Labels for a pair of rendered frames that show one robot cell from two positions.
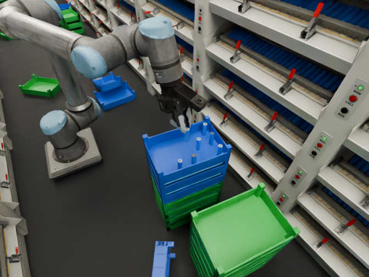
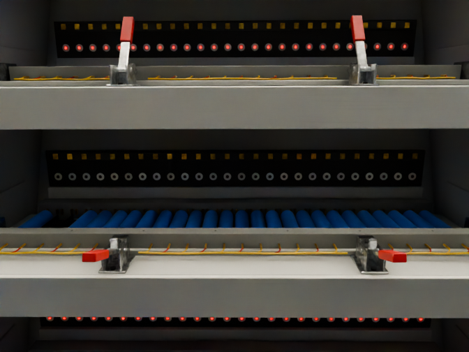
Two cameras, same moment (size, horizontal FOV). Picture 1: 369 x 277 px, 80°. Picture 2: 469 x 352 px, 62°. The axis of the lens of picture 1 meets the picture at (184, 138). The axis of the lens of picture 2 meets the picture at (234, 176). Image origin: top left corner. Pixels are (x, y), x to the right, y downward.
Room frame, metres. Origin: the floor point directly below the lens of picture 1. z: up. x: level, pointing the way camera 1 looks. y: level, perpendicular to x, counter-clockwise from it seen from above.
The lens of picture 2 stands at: (1.13, 0.45, 0.76)
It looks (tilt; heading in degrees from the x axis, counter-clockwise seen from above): 7 degrees up; 304
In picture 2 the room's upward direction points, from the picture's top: straight up
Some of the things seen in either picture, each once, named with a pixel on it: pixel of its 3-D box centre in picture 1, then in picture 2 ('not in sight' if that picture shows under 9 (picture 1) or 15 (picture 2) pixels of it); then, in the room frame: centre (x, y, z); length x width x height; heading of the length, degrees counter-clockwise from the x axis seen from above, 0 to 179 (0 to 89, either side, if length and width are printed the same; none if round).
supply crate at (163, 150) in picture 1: (185, 147); not in sight; (0.57, -0.01, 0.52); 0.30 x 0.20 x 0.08; 113
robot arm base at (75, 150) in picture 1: (67, 144); not in sight; (0.92, 0.75, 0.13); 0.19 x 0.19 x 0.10
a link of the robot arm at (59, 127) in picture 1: (59, 127); not in sight; (0.93, 0.75, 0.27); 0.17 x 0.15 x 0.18; 143
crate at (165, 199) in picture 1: (185, 169); not in sight; (0.57, -0.01, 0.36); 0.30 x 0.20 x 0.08; 113
